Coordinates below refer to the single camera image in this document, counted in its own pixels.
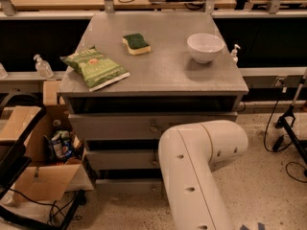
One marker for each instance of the grey drawer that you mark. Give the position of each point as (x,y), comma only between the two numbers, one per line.
(130,186)
(118,159)
(127,126)

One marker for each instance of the small pump bottle right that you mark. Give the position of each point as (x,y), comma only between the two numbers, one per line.
(234,52)

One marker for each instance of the green yellow sponge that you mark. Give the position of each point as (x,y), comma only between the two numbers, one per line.
(136,44)

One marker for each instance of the grey drawer cabinet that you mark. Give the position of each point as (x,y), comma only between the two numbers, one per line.
(165,80)

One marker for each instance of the open cardboard box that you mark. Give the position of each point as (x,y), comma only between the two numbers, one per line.
(44,179)

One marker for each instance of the white bowl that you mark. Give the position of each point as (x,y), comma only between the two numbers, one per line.
(204,48)

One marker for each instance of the grey bottom drawer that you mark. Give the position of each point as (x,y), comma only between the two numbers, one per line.
(130,186)

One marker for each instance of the black tripod stand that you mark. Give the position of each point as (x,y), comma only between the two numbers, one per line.
(287,121)

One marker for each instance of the green chip bag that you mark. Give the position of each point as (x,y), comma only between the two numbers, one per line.
(97,70)

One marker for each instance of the clear sanitizer bottle left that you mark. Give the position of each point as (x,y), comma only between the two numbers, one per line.
(43,67)

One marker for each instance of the grey top drawer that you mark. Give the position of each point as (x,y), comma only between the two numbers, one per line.
(127,126)

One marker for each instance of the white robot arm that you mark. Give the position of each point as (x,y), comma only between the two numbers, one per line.
(185,154)

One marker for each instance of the black cart frame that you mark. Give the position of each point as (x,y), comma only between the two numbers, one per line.
(13,162)

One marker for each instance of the grey middle drawer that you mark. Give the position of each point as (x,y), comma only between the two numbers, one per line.
(118,159)

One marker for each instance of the snack packages in box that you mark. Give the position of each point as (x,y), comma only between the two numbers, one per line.
(62,146)

